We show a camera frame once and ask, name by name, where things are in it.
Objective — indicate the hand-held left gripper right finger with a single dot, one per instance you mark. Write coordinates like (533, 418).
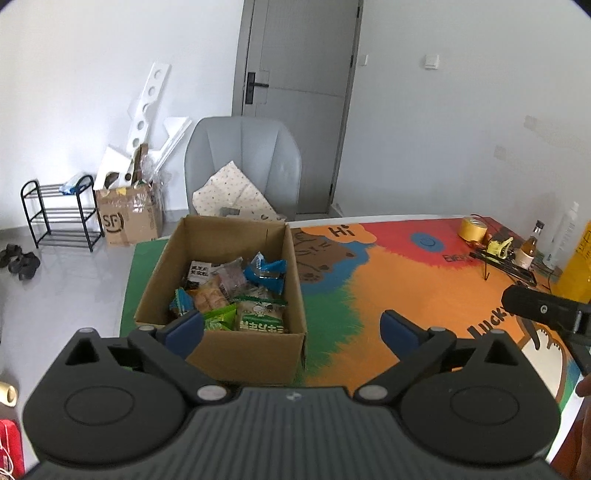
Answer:
(398, 332)

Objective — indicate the white black-label snack packet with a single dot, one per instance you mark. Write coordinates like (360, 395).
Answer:
(199, 273)

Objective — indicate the white foam board with holes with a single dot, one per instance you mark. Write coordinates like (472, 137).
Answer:
(147, 106)

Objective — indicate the brown cardboard box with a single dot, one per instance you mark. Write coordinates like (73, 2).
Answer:
(249, 360)

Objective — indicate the black shoes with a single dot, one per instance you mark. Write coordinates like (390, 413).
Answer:
(21, 262)

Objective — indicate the white foam block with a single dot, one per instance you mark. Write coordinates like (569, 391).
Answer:
(113, 166)

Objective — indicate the white wall switch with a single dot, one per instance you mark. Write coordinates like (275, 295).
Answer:
(431, 61)

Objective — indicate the teal green snack packet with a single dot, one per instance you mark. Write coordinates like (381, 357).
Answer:
(181, 302)

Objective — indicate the colourful cat printed table mat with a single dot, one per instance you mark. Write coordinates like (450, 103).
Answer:
(415, 286)

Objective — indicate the grey chair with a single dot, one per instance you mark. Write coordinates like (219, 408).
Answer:
(249, 147)

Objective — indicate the green and white snack packet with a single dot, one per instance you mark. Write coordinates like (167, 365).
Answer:
(261, 316)

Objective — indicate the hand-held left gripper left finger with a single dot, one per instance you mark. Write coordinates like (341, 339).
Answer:
(184, 332)

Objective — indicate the person's right hand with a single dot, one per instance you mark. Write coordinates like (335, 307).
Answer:
(584, 386)

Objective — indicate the black metal shoe rack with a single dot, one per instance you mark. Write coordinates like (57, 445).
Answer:
(60, 217)

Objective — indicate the blue snack packet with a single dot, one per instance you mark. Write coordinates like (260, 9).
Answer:
(265, 272)

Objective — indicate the white plastic bottle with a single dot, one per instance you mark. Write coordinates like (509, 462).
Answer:
(561, 240)

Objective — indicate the yellow clip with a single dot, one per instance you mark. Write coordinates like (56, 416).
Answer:
(499, 248)

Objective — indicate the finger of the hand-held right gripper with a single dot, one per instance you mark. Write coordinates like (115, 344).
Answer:
(531, 304)

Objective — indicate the yellow oil jug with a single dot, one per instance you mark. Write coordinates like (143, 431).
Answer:
(579, 272)

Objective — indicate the small glass bottle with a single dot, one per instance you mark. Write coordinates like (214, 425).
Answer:
(528, 251)

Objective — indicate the logo cardboard box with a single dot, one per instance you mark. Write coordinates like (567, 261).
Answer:
(129, 217)

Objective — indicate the yellow tape roll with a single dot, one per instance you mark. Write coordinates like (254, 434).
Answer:
(473, 229)

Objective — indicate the white foam sheets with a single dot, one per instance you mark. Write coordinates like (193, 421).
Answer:
(175, 134)

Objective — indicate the red plastic bag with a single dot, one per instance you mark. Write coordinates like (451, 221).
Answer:
(10, 450)

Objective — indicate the blue packet on rack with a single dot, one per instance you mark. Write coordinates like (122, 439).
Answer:
(73, 184)

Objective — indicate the clear plastic wrap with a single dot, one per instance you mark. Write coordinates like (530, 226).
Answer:
(150, 173)

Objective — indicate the grey door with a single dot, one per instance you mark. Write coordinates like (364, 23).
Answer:
(295, 115)

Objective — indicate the bright green snack packet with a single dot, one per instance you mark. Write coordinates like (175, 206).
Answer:
(221, 318)

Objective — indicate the pink snack packet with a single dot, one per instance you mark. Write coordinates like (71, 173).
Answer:
(228, 279)

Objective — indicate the dotted cream cushion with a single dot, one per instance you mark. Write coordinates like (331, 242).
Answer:
(231, 194)

